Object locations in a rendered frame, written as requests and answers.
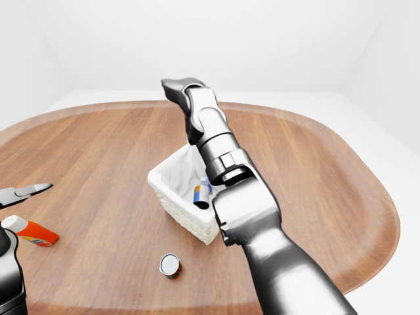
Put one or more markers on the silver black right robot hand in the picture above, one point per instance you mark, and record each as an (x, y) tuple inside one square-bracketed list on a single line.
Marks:
[(205, 108)]

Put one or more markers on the white woven basket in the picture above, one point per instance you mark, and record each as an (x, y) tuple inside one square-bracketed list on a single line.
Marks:
[(178, 200)]

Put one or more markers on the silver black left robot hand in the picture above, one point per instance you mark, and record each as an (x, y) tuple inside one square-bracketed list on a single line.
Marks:
[(23, 193)]

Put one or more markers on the orange bottle with white cap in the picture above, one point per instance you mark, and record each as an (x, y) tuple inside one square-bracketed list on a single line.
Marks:
[(34, 233)]

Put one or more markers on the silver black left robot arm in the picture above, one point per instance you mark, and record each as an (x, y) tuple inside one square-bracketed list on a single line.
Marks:
[(9, 275)]

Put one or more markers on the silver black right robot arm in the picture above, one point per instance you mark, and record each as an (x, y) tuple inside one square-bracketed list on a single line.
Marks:
[(259, 226)]

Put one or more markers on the blue and orange tin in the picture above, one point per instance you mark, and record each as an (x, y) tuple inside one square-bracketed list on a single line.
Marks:
[(201, 196)]

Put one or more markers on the small red tin, white lid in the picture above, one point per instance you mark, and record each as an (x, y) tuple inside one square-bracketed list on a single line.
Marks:
[(170, 265)]

